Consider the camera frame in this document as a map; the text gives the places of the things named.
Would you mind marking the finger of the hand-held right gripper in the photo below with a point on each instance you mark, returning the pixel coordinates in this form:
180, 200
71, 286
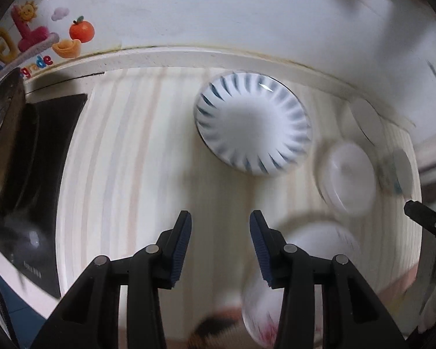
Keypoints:
427, 221

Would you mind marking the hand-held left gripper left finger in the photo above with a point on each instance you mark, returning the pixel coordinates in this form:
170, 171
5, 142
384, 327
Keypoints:
180, 249

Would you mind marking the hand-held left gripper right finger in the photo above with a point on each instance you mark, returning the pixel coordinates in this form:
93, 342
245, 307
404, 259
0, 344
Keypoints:
261, 251

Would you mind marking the large white bowl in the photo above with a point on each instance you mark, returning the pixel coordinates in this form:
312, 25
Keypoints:
319, 240

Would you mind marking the small white bowl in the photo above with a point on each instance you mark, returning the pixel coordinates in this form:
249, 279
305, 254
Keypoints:
348, 180

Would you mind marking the blue striped white bowl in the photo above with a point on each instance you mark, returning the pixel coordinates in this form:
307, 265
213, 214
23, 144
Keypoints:
252, 123

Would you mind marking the small white dish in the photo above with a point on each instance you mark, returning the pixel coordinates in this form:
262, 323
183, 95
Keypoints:
403, 171

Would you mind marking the calico cat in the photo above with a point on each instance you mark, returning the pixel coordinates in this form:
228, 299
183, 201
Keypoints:
210, 329

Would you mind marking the striped counter mat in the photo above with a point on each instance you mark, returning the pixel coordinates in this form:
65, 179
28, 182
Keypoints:
130, 152

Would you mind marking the black induction cooktop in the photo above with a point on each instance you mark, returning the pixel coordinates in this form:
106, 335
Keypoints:
58, 134

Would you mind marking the dark frying pan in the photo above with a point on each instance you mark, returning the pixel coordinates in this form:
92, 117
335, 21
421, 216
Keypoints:
3, 109

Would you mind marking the colourful wall sticker set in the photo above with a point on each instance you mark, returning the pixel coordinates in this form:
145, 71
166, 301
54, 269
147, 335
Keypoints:
32, 32

